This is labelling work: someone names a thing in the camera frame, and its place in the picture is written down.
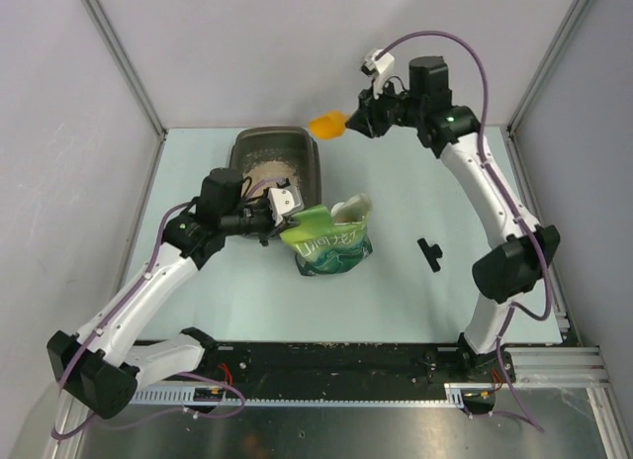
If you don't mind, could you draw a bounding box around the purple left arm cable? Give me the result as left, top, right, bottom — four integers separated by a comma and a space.
51, 177, 288, 441

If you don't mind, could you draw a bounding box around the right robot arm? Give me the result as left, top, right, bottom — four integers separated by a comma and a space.
345, 50, 560, 381

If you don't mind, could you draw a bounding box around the yellow plastic scoop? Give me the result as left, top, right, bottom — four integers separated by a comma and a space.
308, 111, 350, 139

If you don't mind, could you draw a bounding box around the black bag clip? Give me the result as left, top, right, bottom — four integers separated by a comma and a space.
417, 237, 443, 273

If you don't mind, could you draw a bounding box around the beige litter pile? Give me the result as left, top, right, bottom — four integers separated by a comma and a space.
245, 160, 300, 197

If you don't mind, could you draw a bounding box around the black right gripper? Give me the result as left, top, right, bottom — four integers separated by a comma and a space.
347, 76, 426, 138

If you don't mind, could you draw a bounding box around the grey slotted cable duct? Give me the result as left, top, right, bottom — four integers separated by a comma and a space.
129, 382, 496, 409

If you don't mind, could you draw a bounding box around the dark grey litter box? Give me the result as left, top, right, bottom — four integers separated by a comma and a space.
229, 127, 321, 208

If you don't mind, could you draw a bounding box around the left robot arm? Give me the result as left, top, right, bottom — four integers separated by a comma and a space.
46, 167, 304, 419

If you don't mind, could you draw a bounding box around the green litter bag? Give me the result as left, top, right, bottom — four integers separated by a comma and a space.
280, 194, 373, 277

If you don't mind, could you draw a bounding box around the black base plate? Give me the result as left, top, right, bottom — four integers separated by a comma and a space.
193, 341, 516, 402

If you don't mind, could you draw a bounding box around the aluminium frame rail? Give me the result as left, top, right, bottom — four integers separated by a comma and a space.
71, 344, 609, 389

